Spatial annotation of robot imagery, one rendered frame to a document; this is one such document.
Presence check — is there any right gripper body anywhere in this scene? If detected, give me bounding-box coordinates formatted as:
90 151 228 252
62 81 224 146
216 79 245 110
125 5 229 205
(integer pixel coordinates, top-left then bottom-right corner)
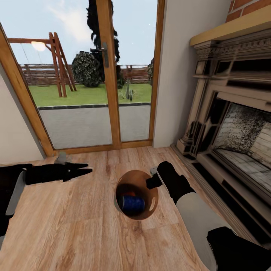
146 175 162 189

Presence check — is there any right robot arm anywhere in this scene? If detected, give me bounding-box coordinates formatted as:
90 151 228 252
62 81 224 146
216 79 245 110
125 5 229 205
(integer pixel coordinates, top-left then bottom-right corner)
146 161 271 271

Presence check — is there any trash can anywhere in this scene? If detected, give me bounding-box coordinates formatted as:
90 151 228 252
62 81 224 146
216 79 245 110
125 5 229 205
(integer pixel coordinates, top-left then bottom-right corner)
114 170 159 221

